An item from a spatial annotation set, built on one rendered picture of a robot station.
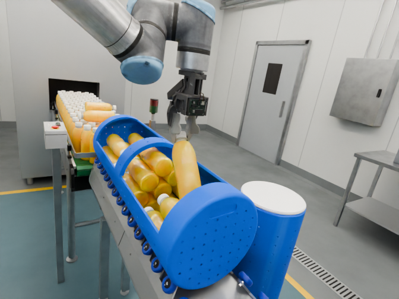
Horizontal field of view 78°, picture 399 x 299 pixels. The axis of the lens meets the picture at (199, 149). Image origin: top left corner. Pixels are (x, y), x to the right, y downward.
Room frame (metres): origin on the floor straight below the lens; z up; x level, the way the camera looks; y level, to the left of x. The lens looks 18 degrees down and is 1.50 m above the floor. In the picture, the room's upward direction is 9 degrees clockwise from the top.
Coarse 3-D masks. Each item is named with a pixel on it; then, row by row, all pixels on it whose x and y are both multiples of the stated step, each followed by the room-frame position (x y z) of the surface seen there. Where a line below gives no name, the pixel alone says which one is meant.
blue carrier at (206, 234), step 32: (128, 128) 1.25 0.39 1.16; (128, 160) 0.79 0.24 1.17; (128, 192) 0.69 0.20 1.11; (192, 192) 0.54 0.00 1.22; (224, 192) 0.54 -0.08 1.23; (192, 224) 0.47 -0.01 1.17; (224, 224) 0.53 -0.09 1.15; (256, 224) 0.60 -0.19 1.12; (160, 256) 0.48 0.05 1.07; (192, 256) 0.48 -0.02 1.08; (224, 256) 0.55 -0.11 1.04; (192, 288) 0.49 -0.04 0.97
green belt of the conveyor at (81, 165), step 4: (72, 156) 1.38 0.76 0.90; (76, 160) 1.33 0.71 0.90; (80, 160) 1.34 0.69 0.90; (84, 160) 1.35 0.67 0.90; (76, 164) 1.27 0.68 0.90; (80, 164) 1.28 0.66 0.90; (84, 164) 1.29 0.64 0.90; (88, 164) 1.30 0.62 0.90; (92, 164) 1.30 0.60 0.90; (76, 168) 1.33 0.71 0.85; (80, 168) 1.24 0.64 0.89; (84, 168) 1.25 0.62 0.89; (88, 168) 1.26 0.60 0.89; (76, 172) 1.28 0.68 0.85; (80, 172) 1.23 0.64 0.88; (84, 172) 1.24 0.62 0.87; (88, 172) 1.26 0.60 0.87; (80, 176) 1.25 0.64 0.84
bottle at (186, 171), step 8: (176, 144) 0.70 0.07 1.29; (184, 144) 0.69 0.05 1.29; (176, 152) 0.68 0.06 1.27; (184, 152) 0.67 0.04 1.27; (192, 152) 0.69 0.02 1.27; (176, 160) 0.67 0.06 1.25; (184, 160) 0.66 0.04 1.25; (192, 160) 0.67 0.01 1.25; (176, 168) 0.66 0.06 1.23; (184, 168) 0.65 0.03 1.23; (192, 168) 0.65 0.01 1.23; (176, 176) 0.65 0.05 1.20; (184, 176) 0.64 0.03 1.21; (192, 176) 0.64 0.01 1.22; (184, 184) 0.63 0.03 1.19; (192, 184) 0.63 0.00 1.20; (200, 184) 0.65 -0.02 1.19; (184, 192) 0.62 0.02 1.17
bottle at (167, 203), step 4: (168, 196) 0.66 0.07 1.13; (164, 200) 0.63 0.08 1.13; (168, 200) 0.62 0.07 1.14; (172, 200) 0.62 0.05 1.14; (176, 200) 0.62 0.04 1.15; (160, 204) 0.65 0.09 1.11; (164, 204) 0.61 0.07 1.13; (168, 204) 0.60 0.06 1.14; (172, 204) 0.60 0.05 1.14; (160, 208) 0.62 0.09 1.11; (164, 208) 0.60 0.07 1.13; (168, 208) 0.59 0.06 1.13; (160, 212) 0.61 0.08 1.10; (164, 212) 0.59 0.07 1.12; (168, 212) 0.58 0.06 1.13; (164, 216) 0.58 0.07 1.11
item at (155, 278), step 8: (96, 168) 1.21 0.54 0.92; (104, 184) 1.05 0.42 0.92; (112, 200) 0.93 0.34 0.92; (120, 208) 0.86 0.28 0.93; (120, 216) 0.82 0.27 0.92; (128, 216) 0.80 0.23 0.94; (128, 232) 0.74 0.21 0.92; (136, 240) 0.69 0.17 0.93; (136, 248) 0.67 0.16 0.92; (144, 256) 0.62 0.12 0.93; (152, 256) 0.62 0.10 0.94; (144, 264) 0.60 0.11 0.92; (152, 272) 0.57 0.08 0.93; (160, 272) 0.56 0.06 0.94; (152, 280) 0.55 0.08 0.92; (160, 280) 0.54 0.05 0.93; (160, 288) 0.52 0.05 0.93; (176, 288) 0.50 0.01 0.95; (160, 296) 0.50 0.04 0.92; (168, 296) 0.49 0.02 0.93
